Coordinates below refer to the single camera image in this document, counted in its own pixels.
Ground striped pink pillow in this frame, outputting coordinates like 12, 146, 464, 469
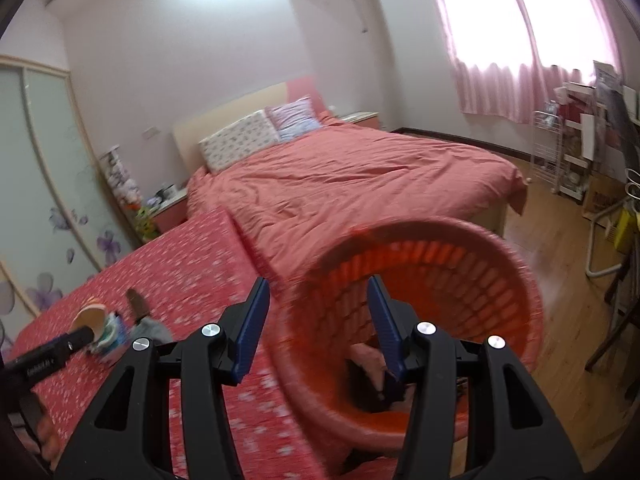
265, 97, 321, 142

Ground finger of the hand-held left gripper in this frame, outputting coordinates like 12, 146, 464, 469
0, 327, 97, 391

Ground colourful clothing item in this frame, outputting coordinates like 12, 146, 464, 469
89, 311, 134, 357

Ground dark floral scrunchie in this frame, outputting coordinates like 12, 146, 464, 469
345, 362, 403, 413

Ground red floral table cloth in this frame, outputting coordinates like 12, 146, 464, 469
0, 207, 351, 480

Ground yellow container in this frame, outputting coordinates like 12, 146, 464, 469
612, 210, 637, 254

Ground tan paper bowl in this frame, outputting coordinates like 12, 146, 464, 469
74, 300, 109, 342

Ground cream and pink headboard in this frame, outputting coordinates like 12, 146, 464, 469
172, 76, 327, 177

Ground white wire rack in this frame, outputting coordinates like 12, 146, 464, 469
531, 110, 567, 194

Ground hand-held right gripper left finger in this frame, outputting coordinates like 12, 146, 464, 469
54, 276, 271, 480

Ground white cluttered shelf unit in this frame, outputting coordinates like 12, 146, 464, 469
557, 80, 609, 199

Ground person's left hand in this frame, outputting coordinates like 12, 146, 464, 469
36, 417, 64, 476

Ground light teal cloth piece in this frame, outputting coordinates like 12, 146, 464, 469
132, 317, 174, 344

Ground brown plaid cloth scrunchie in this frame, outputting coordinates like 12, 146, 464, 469
345, 344, 396, 378

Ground pink nightstand with mugs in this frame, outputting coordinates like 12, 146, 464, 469
149, 187, 190, 234

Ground white tube frame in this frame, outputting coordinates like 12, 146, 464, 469
585, 205, 632, 279

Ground cardboard box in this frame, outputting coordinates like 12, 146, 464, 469
582, 175, 627, 222

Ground pink curtain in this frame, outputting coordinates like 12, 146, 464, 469
422, 0, 640, 127

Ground floral white pillow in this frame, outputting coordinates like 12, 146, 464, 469
198, 110, 281, 176

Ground bed with salmon duvet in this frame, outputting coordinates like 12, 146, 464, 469
186, 110, 529, 292

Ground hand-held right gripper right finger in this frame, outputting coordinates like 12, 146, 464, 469
366, 276, 586, 480

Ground orange plastic basket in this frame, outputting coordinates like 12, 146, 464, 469
272, 217, 544, 462

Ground yellow plush toy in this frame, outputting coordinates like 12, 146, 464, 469
133, 205, 159, 241

